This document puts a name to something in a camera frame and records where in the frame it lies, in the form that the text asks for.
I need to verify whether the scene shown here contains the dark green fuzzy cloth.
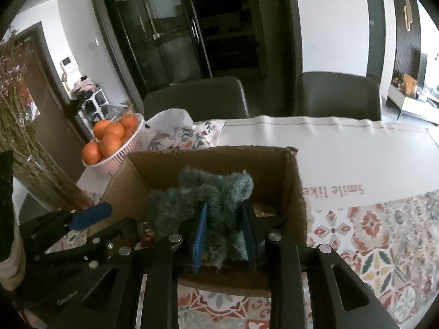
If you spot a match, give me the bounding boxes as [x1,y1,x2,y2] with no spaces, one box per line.
[149,167,254,269]

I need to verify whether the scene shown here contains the small red packet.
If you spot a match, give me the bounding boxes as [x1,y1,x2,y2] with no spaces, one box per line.
[141,229,156,248]

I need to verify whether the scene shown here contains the brown cardboard box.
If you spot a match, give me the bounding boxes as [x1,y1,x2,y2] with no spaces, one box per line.
[103,146,306,296]

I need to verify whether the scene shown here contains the orange fruit front left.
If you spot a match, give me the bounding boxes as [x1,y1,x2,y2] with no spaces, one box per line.
[82,141,102,166]

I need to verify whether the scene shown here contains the orange fruit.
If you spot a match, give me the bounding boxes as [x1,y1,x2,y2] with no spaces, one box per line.
[82,141,102,166]
[93,120,111,140]
[119,114,138,131]
[98,133,122,158]

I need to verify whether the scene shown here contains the white basket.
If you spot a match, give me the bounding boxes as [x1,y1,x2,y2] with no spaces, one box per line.
[81,113,144,175]

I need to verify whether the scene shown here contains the glass vase dried flowers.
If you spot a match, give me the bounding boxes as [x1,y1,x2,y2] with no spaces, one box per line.
[1,30,94,211]

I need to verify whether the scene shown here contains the orange fruit centre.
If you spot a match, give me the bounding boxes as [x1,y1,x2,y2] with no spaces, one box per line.
[98,133,122,158]

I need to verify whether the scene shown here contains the orange fruit back left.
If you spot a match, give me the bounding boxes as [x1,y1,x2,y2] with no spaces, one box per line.
[93,120,111,140]

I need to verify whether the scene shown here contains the orange fruit back right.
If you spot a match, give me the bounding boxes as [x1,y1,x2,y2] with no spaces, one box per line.
[119,114,138,131]

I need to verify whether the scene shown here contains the white shelf unit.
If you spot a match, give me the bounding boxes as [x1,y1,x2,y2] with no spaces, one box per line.
[77,88,109,125]

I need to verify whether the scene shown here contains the white floral plastic bag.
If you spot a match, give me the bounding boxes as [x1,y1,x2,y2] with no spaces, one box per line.
[146,109,226,152]

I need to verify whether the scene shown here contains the left dark dining chair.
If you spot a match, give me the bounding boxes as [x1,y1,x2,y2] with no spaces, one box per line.
[143,76,249,121]

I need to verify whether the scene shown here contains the dark dining chair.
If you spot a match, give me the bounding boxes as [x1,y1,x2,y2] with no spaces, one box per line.
[293,71,381,121]
[143,76,249,121]

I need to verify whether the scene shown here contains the right dark dining chair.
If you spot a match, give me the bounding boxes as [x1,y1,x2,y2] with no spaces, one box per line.
[293,71,381,121]

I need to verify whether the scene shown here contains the dark glass cabinet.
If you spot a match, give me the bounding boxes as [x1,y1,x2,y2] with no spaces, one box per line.
[92,0,301,116]

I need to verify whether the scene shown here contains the white low tv cabinet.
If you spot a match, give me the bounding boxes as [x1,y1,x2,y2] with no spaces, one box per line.
[388,85,439,125]

